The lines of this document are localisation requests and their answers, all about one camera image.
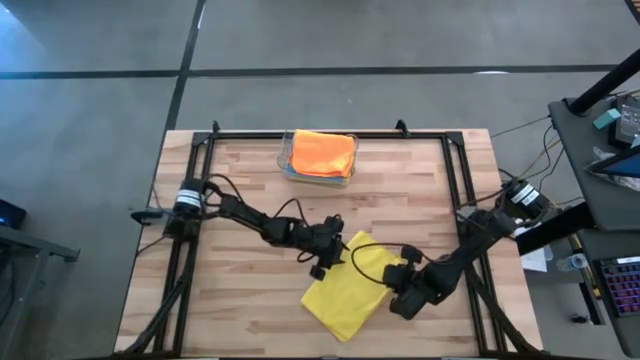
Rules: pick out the yellow microfiber towel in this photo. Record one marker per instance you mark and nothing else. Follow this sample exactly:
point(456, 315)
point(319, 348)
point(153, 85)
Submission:
point(345, 295)

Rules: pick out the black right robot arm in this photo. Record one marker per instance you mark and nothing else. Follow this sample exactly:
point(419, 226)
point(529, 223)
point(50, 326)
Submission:
point(485, 225)

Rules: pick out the grey desk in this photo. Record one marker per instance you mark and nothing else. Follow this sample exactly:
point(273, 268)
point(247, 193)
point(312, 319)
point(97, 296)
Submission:
point(630, 340)

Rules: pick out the small teal box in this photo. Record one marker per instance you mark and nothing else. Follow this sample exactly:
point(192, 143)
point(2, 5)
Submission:
point(607, 119)

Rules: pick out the clear plastic bin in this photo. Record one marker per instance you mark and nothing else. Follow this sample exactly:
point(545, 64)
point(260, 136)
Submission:
point(282, 155)

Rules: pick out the small black floor object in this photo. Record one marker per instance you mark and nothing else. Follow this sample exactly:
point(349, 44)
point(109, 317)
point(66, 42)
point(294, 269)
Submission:
point(580, 319)

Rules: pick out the white paper sheet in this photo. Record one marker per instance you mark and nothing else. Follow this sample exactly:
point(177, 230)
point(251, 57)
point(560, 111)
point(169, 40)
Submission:
point(535, 261)

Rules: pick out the black pole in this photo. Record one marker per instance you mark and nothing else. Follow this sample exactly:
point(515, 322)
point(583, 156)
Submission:
point(605, 85)

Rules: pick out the black metal stand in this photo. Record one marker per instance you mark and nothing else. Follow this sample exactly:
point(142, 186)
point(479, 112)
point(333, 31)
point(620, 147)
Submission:
point(45, 246)

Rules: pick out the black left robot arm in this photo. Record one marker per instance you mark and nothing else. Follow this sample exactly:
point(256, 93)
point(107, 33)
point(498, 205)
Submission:
point(250, 215)

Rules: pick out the orange microfiber towel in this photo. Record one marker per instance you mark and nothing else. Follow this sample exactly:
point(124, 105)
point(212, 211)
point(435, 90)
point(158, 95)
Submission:
point(322, 152)

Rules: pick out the black aluminium table frame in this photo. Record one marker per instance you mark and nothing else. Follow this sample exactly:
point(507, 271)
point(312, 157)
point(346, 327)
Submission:
point(250, 135)

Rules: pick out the black electronic device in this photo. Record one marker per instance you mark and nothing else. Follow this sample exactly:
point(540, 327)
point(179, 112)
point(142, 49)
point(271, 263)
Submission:
point(627, 125)

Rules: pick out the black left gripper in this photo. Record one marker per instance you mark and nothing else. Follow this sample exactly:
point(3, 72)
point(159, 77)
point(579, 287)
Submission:
point(327, 245)

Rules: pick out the clear water bottle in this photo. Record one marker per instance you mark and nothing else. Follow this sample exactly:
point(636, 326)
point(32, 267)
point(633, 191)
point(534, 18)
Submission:
point(574, 262)

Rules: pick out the black support beam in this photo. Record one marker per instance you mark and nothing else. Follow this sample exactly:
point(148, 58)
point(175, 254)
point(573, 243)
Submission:
point(555, 230)

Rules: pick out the tablet with dark screen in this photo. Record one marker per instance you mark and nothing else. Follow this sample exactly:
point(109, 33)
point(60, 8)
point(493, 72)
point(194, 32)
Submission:
point(622, 165)

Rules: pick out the black device with blue light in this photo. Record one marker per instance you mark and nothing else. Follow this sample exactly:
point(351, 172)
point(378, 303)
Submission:
point(11, 215)

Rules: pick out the grey side table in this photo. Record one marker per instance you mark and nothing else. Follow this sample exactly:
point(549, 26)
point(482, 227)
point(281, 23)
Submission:
point(615, 210)

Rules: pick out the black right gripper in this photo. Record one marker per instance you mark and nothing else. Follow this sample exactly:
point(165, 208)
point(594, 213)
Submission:
point(415, 285)

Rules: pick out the backlit keyboard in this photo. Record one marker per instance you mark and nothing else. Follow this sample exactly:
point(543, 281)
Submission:
point(622, 287)

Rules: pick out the blue microfiber towel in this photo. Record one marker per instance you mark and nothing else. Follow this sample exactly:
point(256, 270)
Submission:
point(342, 178)

